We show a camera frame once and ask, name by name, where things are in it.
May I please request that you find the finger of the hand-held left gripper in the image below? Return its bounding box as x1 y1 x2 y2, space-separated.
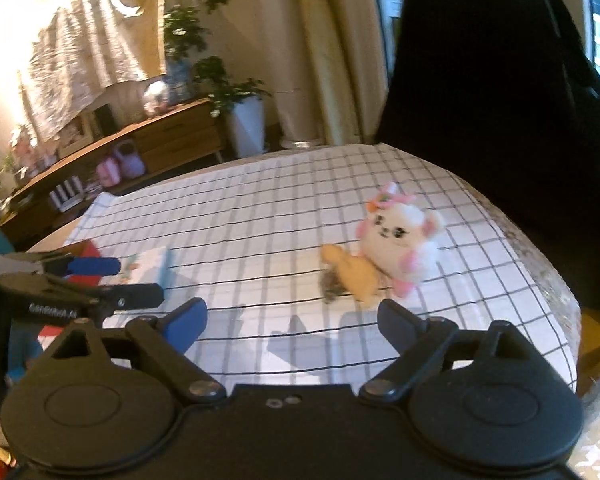
50 297 228 404
359 298 532 406

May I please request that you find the small yellow brown plush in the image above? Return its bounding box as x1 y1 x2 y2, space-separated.
320 244 387 307

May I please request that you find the red cardboard box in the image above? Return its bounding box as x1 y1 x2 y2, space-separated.
35 239 103 343

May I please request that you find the green white tissue packet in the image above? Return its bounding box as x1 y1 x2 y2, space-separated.
117 246 173 286

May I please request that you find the white pink bunny plush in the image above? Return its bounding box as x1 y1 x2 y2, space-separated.
356 182 445 297

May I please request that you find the set of small bottles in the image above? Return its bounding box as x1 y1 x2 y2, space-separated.
50 177 88 211

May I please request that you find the pink kettlebell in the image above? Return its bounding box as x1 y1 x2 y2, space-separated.
96 157 121 190

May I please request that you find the checkered white tablecloth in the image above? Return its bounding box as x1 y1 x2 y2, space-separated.
22 142 581 396

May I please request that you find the purple kettlebell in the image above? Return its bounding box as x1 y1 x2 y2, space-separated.
112 141 146 178

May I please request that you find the wooden sideboard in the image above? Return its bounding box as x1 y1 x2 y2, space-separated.
0 99 226 251

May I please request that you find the white planter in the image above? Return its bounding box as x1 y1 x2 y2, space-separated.
228 96 268 158

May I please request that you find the cream shell-shaped cushion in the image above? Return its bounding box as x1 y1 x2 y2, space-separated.
100 81 148 123

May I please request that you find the white plush toy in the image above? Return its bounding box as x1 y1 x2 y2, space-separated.
144 80 171 113

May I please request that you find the blue vase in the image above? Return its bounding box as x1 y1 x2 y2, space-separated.
167 57 193 101

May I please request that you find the yellow curtain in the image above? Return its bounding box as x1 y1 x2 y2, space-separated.
330 0 396 146

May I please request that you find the green potted plant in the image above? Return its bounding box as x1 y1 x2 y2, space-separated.
162 0 273 116

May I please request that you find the small picture frame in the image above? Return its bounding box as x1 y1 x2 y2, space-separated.
57 115 98 156

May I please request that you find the floral wall tapestry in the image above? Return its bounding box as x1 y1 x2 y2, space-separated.
17 0 167 138

